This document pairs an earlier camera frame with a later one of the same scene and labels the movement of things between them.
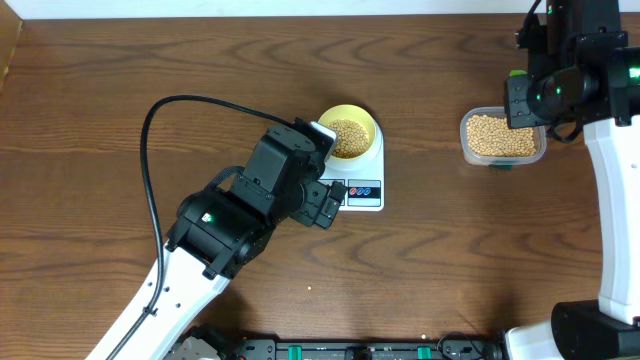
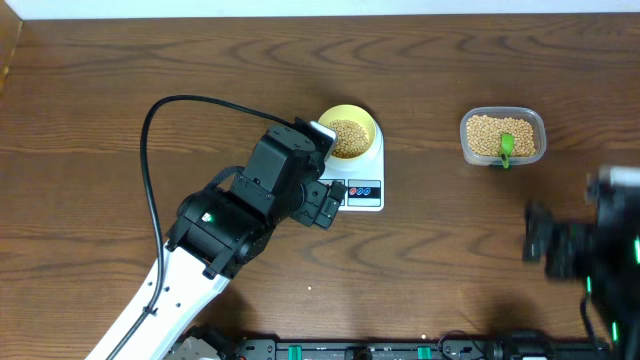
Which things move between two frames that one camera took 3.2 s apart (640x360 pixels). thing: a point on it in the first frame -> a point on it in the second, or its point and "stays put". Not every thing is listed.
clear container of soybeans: [486, 139] stays put
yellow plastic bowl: [355, 129] stays put
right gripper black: [517, 113] -> [567, 237]
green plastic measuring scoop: [517, 72] -> [507, 145]
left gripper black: [313, 192] stays put
